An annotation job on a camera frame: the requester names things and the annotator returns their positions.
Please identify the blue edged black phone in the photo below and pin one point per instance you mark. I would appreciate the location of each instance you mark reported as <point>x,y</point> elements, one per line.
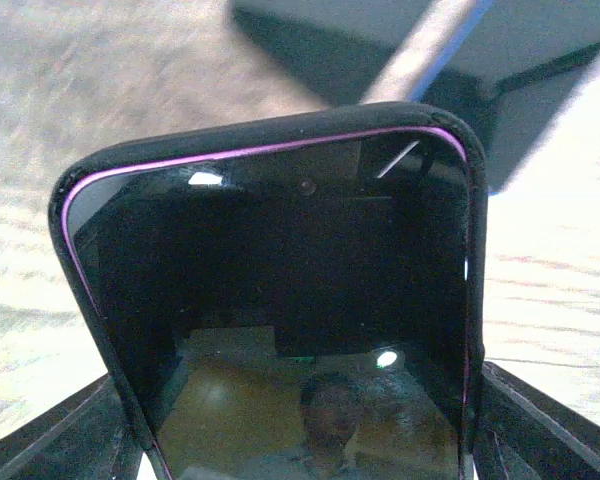
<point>507,70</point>

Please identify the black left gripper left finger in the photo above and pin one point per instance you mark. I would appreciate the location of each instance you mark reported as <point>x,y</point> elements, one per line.
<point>86,436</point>

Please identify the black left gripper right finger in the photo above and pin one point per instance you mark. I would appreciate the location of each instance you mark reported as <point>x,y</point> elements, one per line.
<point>525,434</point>

